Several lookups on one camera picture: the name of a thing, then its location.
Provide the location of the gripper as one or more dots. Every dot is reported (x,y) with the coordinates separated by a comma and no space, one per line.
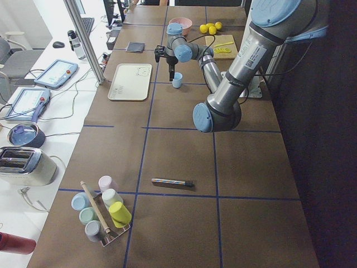
(169,60)

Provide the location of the steel muddler black handle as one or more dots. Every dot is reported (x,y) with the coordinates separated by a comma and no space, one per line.
(173,182)

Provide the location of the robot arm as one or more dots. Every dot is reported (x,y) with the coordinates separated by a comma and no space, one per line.
(272,24)

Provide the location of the light blue cup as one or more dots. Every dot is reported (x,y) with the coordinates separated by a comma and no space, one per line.
(177,80)

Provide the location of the pink bowl of ice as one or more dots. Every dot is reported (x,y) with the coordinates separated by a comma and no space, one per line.
(186,24)

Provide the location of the pink cup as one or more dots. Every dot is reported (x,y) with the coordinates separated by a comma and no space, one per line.
(106,182)

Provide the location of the white cup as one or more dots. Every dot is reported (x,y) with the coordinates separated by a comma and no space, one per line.
(110,196)

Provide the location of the yellow cup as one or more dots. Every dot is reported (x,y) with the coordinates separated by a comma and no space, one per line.
(120,215)

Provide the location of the blue cup on rack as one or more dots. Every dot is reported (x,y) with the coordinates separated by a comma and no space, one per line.
(80,201)

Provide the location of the green cup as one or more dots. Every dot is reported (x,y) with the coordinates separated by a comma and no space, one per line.
(87,214)

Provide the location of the clear cup rack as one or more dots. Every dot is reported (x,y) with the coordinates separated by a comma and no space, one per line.
(114,231)

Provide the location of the grey cup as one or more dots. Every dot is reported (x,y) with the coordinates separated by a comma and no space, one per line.
(94,231)

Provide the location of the grey folded cloth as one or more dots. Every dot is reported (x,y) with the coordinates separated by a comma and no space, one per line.
(135,47)

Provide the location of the cream bear tray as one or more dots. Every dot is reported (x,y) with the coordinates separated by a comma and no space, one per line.
(130,82)

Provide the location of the lemon slices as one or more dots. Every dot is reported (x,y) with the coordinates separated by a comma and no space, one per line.
(222,50)

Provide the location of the wooden cutting board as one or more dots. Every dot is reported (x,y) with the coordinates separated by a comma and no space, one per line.
(219,39)

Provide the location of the yellow plastic knife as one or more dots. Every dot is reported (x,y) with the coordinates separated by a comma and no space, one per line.
(223,44)

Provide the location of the black box with label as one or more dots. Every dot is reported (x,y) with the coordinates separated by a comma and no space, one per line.
(112,38)

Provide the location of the black monitor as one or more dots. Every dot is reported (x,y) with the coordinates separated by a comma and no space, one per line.
(112,17)

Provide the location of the black keyboard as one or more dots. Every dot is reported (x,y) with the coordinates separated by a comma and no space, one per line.
(88,23)

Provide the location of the clear water bottle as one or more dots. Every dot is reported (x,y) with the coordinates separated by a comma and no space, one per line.
(76,45)

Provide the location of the teach pendant far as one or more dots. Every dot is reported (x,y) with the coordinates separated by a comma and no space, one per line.
(57,74)

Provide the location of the teach pendant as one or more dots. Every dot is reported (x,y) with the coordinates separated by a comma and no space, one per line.
(26,103)
(57,74)

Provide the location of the black computer mouse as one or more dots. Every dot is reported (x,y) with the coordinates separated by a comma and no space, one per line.
(58,44)

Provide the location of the teach pendant near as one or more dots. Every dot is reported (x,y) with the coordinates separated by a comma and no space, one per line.
(26,103)

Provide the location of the grey office chair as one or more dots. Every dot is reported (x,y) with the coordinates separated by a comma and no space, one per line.
(16,59)

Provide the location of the blue pot with lid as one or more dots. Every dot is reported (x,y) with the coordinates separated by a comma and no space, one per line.
(27,134)

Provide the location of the cream toaster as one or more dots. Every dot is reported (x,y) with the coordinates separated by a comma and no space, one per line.
(26,166)

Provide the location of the wooden stick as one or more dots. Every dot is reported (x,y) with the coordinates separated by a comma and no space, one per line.
(95,207)

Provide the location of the red bottle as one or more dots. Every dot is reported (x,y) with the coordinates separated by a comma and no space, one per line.
(16,244)

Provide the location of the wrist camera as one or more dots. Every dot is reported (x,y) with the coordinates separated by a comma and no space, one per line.
(160,53)

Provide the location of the aluminium frame post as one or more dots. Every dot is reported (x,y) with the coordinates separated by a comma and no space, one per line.
(87,46)

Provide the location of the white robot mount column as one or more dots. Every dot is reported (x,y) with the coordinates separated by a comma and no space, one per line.
(254,90)

